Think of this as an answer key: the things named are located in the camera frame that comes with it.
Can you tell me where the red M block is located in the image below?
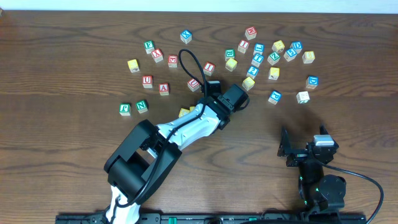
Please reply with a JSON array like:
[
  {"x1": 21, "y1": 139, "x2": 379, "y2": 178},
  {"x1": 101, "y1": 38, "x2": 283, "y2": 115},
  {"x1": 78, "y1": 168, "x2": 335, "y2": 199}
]
[{"x1": 245, "y1": 26, "x2": 257, "y2": 40}]

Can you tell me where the blue L block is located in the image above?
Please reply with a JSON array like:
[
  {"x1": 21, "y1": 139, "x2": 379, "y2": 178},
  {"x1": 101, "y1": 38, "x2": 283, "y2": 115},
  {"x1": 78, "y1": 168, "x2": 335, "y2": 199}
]
[{"x1": 253, "y1": 43, "x2": 264, "y2": 55}]

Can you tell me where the yellow B block far right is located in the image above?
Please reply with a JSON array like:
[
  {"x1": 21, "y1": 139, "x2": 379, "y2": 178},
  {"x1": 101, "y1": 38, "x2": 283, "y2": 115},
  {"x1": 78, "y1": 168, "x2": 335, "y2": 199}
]
[{"x1": 302, "y1": 51, "x2": 315, "y2": 64}]

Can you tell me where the red i block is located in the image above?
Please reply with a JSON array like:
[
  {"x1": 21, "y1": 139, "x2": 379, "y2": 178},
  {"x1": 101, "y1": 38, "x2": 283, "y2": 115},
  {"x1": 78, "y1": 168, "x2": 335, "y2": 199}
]
[
  {"x1": 238, "y1": 40, "x2": 249, "y2": 54},
  {"x1": 203, "y1": 62, "x2": 215, "y2": 76}
]

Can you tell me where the blue X block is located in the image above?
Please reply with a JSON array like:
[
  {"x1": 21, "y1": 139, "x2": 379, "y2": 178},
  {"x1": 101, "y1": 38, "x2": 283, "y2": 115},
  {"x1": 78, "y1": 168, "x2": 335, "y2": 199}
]
[{"x1": 180, "y1": 30, "x2": 192, "y2": 44}]

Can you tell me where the green F block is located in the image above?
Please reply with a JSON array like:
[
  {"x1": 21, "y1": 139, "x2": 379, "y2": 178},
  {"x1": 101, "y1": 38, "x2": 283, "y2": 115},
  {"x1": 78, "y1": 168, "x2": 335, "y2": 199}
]
[{"x1": 144, "y1": 40, "x2": 155, "y2": 54}]

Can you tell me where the red U block left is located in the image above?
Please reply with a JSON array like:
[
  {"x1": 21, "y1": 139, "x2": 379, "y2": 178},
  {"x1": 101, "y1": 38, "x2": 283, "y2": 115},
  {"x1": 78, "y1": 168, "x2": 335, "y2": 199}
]
[{"x1": 142, "y1": 76, "x2": 154, "y2": 88}]

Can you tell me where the yellow S block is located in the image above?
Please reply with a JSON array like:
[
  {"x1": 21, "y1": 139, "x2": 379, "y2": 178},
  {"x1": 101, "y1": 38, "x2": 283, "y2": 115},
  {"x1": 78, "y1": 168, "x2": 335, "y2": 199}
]
[{"x1": 242, "y1": 77, "x2": 255, "y2": 91}]

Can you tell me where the red Q block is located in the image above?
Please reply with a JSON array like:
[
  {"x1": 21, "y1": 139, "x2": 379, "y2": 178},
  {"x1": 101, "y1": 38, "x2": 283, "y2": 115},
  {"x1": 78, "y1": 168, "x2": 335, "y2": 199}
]
[{"x1": 168, "y1": 55, "x2": 178, "y2": 68}]

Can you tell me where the yellow block upper right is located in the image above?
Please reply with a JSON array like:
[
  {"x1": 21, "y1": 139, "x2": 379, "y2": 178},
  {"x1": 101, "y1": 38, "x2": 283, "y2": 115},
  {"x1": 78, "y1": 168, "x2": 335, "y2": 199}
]
[{"x1": 272, "y1": 40, "x2": 285, "y2": 54}]

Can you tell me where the yellow block far left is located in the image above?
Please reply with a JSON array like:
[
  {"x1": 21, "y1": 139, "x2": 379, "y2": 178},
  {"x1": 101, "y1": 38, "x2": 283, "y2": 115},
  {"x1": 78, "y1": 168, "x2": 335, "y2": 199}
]
[{"x1": 127, "y1": 59, "x2": 140, "y2": 73}]

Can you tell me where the red U block centre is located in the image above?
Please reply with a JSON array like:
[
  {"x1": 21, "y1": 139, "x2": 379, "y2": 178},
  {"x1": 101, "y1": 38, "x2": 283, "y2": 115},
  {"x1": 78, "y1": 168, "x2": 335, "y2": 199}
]
[{"x1": 187, "y1": 78, "x2": 201, "y2": 92}]

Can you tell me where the plain L block green 7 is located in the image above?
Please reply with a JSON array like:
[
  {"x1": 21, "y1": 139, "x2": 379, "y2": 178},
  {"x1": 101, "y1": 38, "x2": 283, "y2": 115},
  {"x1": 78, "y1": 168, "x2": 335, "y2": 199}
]
[{"x1": 296, "y1": 91, "x2": 310, "y2": 104}]

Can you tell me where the yellow C block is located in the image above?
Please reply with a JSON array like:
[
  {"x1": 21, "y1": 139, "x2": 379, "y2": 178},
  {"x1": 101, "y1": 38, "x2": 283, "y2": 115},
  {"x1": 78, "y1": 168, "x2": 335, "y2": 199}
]
[{"x1": 178, "y1": 108, "x2": 190, "y2": 118}]

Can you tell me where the red I block centre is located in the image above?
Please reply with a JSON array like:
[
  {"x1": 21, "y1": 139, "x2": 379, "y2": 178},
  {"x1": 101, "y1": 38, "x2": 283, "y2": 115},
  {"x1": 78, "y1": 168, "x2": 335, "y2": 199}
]
[{"x1": 203, "y1": 62, "x2": 215, "y2": 76}]

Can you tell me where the blue d block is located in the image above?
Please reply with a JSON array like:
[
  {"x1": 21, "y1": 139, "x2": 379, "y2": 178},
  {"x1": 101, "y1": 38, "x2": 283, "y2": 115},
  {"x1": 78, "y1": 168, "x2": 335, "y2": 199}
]
[
  {"x1": 290, "y1": 41, "x2": 303, "y2": 54},
  {"x1": 305, "y1": 76, "x2": 319, "y2": 89}
]

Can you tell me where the blue P block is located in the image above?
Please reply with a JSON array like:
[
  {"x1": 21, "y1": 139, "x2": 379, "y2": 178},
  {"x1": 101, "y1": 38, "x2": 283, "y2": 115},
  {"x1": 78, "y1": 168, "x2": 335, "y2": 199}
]
[{"x1": 268, "y1": 90, "x2": 282, "y2": 105}]

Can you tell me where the blue 5 block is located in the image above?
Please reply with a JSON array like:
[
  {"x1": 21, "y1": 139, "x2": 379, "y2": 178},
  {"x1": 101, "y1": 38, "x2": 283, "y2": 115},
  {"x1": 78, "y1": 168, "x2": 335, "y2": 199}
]
[{"x1": 284, "y1": 48, "x2": 297, "y2": 62}]

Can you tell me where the blue D block lower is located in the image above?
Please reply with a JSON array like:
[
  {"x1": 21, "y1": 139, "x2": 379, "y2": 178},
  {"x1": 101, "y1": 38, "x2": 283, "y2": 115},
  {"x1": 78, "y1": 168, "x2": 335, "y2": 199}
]
[{"x1": 305, "y1": 76, "x2": 319, "y2": 89}]

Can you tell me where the blue D block upper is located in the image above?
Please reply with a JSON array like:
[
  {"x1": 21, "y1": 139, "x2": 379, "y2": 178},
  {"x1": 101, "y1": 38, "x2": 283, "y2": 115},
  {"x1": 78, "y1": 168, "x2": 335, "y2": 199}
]
[{"x1": 290, "y1": 41, "x2": 303, "y2": 54}]

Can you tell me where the red I block upper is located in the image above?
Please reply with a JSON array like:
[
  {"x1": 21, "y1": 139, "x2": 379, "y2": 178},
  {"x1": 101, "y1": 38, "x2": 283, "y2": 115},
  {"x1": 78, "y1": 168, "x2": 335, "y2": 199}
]
[{"x1": 238, "y1": 40, "x2": 249, "y2": 54}]

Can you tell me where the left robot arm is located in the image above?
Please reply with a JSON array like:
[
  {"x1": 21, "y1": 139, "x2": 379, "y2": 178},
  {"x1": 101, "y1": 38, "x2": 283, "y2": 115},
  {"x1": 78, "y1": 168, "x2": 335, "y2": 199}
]
[{"x1": 104, "y1": 81, "x2": 249, "y2": 223}]

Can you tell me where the red X block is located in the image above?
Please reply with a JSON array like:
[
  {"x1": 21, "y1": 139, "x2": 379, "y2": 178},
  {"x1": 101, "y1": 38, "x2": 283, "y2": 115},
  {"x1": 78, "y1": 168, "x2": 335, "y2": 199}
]
[{"x1": 151, "y1": 49, "x2": 164, "y2": 63}]

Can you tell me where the red A block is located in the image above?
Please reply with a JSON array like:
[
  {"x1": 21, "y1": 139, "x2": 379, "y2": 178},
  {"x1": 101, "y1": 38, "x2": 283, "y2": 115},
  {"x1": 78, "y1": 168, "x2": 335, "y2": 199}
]
[{"x1": 159, "y1": 83, "x2": 170, "y2": 96}]

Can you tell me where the red u block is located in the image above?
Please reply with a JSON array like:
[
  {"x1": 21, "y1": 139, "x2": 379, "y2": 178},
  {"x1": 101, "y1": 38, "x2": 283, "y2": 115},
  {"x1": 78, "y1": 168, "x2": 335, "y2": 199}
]
[
  {"x1": 142, "y1": 76, "x2": 154, "y2": 88},
  {"x1": 187, "y1": 78, "x2": 201, "y2": 92}
]

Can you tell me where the yellow block centre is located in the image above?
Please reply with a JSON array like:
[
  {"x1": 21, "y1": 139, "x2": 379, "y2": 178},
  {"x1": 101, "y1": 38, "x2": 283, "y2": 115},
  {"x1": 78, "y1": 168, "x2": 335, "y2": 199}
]
[{"x1": 225, "y1": 58, "x2": 238, "y2": 72}]

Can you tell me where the blue 2 block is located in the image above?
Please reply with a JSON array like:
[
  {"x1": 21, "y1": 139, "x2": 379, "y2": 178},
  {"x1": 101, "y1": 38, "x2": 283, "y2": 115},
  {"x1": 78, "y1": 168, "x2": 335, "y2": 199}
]
[{"x1": 246, "y1": 66, "x2": 259, "y2": 80}]

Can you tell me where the green B block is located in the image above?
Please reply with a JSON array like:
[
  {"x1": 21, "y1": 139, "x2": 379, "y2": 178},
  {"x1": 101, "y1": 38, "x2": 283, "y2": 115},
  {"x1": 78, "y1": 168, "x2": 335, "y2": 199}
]
[{"x1": 224, "y1": 49, "x2": 236, "y2": 61}]

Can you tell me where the green J block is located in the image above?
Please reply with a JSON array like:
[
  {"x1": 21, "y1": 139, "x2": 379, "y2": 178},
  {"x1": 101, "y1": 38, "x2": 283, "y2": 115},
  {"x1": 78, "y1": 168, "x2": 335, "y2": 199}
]
[{"x1": 119, "y1": 103, "x2": 131, "y2": 116}]

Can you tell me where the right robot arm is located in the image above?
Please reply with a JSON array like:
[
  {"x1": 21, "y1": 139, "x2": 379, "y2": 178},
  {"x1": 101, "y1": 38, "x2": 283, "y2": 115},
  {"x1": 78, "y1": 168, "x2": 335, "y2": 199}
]
[{"x1": 277, "y1": 126, "x2": 346, "y2": 223}]

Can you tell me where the left black cable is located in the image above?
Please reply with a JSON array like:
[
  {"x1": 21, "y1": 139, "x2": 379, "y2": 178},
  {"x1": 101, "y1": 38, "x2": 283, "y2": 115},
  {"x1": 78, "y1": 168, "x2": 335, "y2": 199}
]
[{"x1": 107, "y1": 49, "x2": 208, "y2": 223}]

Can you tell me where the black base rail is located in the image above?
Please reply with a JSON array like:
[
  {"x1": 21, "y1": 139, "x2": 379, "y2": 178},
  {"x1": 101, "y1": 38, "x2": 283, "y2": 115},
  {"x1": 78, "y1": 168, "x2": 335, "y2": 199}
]
[{"x1": 55, "y1": 212, "x2": 366, "y2": 224}]

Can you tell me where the green N block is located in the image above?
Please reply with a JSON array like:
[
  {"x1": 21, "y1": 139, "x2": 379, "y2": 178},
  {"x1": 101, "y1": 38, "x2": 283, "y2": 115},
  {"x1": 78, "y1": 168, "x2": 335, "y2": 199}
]
[{"x1": 136, "y1": 100, "x2": 148, "y2": 114}]

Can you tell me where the blue T block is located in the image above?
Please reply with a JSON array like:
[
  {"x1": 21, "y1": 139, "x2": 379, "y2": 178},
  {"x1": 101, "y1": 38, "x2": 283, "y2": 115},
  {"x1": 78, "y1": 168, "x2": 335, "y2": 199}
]
[{"x1": 251, "y1": 54, "x2": 264, "y2": 67}]

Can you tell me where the green Z block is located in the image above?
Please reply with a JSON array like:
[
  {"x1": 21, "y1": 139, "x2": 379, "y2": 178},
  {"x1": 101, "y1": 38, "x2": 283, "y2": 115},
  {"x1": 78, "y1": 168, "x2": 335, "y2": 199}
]
[{"x1": 267, "y1": 52, "x2": 280, "y2": 65}]

